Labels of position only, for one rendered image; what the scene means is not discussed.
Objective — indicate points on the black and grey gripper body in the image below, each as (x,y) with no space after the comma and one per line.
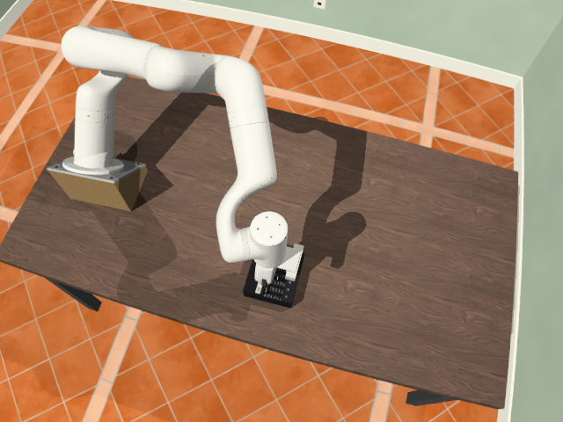
(263,273)

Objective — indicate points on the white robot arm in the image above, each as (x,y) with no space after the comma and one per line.
(241,87)

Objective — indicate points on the black lighting desk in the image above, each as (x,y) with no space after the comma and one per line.
(279,292)

